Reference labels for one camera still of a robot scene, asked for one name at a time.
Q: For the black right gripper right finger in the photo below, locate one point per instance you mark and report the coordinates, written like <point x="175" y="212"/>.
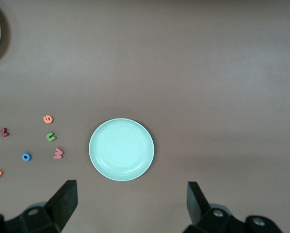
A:
<point x="198" y="208"/>

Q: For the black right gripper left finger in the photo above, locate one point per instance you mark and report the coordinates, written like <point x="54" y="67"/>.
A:
<point x="62" y="204"/>

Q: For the pink foam letter w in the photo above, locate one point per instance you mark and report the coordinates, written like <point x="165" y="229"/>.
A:
<point x="58" y="155"/>

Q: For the green foam letter n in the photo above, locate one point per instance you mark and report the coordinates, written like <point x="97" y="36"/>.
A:
<point x="48" y="138"/>

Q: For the orange foam letter e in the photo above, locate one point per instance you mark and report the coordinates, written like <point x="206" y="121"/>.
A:
<point x="51" y="119"/>

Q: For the blue foam letter o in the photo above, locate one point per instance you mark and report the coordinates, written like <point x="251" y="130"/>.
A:
<point x="23" y="157"/>

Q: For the light green plate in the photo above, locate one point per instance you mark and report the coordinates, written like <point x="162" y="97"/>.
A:
<point x="120" y="150"/>

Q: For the dark red foam letter z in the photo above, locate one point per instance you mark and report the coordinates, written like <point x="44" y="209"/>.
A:
<point x="4" y="133"/>

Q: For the brown table cover sheet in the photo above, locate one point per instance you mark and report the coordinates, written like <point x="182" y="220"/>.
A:
<point x="208" y="72"/>

